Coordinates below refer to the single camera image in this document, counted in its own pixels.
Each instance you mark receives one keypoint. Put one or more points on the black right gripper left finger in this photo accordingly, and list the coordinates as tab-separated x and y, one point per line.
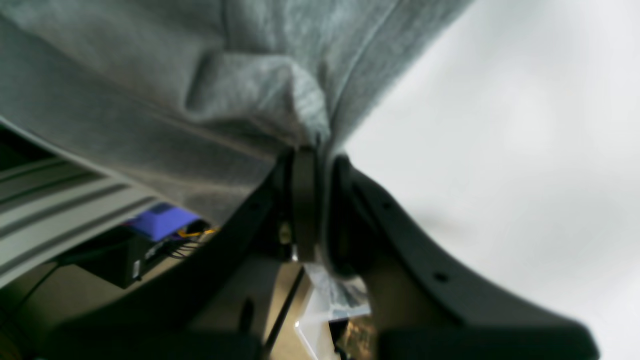
215	304

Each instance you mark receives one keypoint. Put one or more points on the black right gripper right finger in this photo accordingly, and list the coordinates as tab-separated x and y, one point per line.
425	304

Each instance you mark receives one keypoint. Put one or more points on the grey t-shirt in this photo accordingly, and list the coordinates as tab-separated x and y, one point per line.
195	100

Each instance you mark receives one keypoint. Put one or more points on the blue box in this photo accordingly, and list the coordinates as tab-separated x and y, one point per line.
160	221

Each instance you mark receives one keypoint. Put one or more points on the aluminium extrusion frame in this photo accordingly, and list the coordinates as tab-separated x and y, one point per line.
51	206

